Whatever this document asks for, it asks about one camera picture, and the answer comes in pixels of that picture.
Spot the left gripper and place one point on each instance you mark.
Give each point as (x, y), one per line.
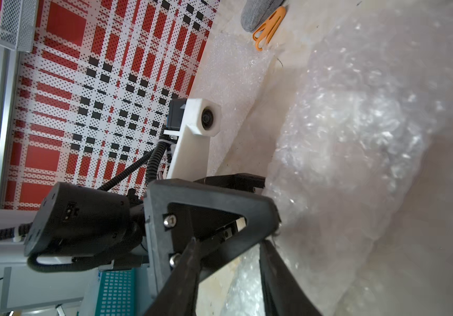
(222, 213)

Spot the bubble wrap sheet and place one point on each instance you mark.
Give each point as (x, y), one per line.
(361, 168)
(231, 75)

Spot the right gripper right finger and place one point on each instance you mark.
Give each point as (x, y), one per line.
(282, 294)

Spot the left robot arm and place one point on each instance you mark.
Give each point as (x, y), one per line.
(78, 229)

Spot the orange scissors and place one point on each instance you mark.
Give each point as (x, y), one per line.
(268, 28)

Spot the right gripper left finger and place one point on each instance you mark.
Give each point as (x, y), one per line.
(179, 294)

